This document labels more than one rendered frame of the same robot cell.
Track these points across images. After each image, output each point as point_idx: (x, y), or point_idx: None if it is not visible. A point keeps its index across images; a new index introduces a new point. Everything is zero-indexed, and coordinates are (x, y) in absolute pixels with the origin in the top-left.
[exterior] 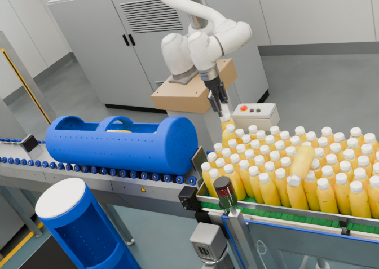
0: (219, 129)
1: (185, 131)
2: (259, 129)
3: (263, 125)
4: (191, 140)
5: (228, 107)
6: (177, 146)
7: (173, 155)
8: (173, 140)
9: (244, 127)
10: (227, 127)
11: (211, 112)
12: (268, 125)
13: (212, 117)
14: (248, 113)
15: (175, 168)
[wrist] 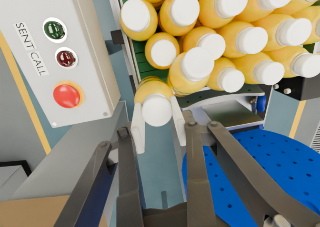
0: (82, 160)
1: (229, 184)
2: (100, 32)
3: (91, 14)
4: (210, 161)
5: (38, 174)
6: (273, 168)
7: (295, 160)
8: (295, 187)
9: (112, 76)
10: (210, 67)
11: (70, 188)
12: None
13: (74, 180)
14: (81, 65)
15: (285, 140)
